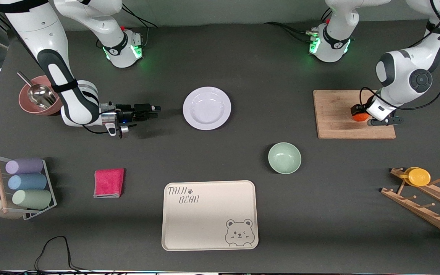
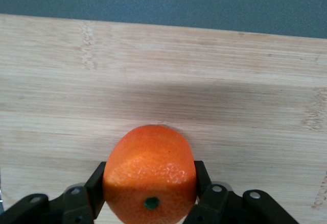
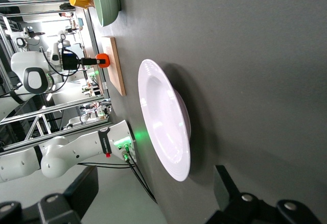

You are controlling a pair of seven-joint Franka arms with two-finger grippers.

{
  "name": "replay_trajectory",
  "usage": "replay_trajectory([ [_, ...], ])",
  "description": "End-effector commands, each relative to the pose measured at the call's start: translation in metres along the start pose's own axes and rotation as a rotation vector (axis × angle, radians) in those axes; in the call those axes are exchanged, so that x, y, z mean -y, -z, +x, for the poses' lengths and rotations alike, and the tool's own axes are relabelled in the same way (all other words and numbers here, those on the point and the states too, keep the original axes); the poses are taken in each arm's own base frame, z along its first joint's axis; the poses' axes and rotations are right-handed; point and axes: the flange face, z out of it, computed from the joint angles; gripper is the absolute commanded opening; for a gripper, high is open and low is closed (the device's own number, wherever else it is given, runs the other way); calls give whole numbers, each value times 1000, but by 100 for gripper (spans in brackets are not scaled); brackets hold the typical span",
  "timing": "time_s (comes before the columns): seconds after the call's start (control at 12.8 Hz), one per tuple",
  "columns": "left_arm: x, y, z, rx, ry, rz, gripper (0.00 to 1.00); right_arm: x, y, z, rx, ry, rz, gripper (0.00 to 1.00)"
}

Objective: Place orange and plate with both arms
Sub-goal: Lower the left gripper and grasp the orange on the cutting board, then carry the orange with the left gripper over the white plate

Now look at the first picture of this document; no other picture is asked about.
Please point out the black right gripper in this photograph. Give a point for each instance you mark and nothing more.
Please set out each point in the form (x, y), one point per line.
(125, 112)

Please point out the orange fruit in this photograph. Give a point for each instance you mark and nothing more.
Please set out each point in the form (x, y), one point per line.
(359, 118)

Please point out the white round plate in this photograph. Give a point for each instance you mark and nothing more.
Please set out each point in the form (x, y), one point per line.
(207, 108)

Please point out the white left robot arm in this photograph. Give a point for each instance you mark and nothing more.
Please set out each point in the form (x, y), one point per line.
(399, 68)

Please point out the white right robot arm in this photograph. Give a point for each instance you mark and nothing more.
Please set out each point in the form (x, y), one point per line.
(71, 103)

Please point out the wooden cutting board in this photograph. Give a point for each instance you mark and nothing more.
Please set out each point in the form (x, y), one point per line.
(334, 114)

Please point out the pink folded cloth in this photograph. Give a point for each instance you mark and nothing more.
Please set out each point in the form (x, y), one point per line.
(109, 183)

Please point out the pale green bowl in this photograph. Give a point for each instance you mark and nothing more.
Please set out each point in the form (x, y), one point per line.
(285, 158)

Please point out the yellow cup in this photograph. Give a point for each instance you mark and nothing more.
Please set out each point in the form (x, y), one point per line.
(418, 177)

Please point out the metal scoop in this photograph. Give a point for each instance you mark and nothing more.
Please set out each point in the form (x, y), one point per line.
(42, 95)

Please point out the pink bowl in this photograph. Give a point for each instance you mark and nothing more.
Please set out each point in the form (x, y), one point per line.
(27, 105)

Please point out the wooden peg drying rack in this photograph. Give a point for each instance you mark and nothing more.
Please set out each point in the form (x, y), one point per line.
(426, 208)

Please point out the beige bear print tray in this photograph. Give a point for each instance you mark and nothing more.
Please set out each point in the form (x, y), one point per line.
(208, 217)

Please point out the purple cup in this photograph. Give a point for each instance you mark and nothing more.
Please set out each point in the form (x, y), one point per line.
(24, 165)

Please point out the blue cup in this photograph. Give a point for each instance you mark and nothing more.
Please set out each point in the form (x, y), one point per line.
(27, 181)

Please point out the green cup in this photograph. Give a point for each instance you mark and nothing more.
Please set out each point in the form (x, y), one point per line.
(32, 199)

